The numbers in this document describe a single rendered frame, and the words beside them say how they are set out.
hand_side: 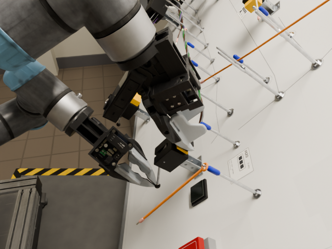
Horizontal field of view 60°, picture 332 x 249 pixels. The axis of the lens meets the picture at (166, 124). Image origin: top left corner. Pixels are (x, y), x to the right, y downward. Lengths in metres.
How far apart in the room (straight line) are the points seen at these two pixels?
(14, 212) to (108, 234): 0.51
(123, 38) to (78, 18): 0.06
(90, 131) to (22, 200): 1.24
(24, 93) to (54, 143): 1.76
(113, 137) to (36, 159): 1.74
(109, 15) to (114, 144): 0.27
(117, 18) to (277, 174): 0.30
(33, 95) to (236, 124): 0.38
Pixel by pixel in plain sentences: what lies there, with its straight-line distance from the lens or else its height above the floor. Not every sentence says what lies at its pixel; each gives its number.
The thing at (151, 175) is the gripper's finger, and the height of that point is 1.06.
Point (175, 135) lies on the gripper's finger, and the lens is 0.46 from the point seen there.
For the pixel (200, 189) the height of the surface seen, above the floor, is 1.11.
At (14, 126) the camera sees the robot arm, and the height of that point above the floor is 1.16.
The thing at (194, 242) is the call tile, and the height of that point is 1.13.
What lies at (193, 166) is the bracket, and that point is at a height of 1.12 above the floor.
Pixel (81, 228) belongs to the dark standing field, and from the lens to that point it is 1.83.
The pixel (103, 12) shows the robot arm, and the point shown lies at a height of 1.43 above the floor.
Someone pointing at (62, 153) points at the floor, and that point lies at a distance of 2.24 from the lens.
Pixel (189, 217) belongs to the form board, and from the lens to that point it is 0.56.
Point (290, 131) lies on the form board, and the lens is 0.46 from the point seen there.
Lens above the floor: 1.55
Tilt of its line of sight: 41 degrees down
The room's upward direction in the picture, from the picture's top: straight up
